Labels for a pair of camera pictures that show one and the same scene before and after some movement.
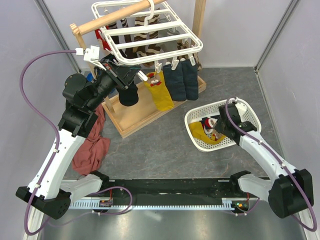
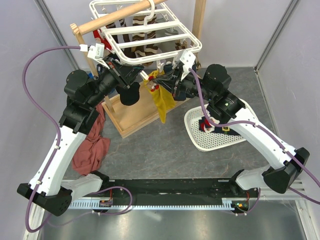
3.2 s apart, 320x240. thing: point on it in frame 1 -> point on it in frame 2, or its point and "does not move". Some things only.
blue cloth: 89,77 does not move
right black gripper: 217,126 -> 171,83
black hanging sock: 129,97 does not move
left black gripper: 123,75 does not move
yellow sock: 162,97 does not move
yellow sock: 197,130 -> 163,95
